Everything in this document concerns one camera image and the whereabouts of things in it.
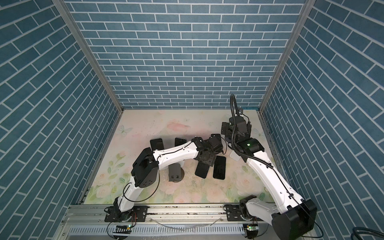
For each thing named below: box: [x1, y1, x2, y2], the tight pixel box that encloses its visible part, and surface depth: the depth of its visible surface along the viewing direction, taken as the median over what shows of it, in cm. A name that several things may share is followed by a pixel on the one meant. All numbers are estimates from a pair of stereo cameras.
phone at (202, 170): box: [194, 161, 210, 179], surface depth 88 cm
